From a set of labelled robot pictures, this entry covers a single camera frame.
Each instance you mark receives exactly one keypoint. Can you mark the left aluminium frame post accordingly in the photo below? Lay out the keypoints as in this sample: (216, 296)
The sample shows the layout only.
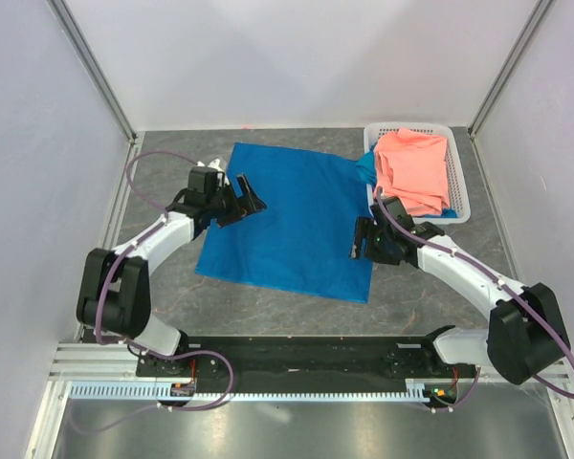
(73, 31)

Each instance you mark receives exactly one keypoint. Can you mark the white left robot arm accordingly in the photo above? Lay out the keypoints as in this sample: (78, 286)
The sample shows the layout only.
(114, 297)

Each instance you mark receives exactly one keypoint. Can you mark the aluminium front rail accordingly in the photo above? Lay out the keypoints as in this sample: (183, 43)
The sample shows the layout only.
(511, 365)

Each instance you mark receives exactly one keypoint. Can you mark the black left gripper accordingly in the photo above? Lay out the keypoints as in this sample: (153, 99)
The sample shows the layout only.
(242, 207)

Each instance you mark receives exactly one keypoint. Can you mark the aluminium frame post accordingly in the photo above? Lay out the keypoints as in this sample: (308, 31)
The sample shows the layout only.
(73, 31)
(518, 50)

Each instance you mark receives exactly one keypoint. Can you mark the right aluminium frame post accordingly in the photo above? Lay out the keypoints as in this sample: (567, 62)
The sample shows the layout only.
(518, 50)

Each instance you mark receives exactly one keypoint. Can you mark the white plastic basket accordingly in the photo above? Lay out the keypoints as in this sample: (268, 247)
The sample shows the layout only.
(458, 192)

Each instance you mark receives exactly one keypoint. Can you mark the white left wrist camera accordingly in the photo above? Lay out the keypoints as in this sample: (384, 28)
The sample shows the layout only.
(219, 165)

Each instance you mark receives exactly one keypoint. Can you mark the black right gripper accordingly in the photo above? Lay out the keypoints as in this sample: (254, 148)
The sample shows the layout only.
(364, 228)

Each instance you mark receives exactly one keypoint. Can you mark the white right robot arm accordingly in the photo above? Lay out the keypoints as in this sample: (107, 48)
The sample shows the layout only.
(525, 333)

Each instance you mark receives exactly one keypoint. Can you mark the salmon pink cloth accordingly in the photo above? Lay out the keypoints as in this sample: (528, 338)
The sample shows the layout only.
(412, 166)

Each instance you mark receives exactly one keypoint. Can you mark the blue satin napkin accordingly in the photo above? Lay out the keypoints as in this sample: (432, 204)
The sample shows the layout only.
(302, 241)

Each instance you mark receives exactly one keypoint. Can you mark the white slotted cable duct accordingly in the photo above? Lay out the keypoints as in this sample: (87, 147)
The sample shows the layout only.
(172, 392)

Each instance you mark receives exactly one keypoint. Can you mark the blue cloth in basket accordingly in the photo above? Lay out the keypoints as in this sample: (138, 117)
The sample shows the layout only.
(366, 168)

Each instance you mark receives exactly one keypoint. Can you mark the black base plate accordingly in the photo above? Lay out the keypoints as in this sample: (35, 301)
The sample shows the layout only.
(307, 364)

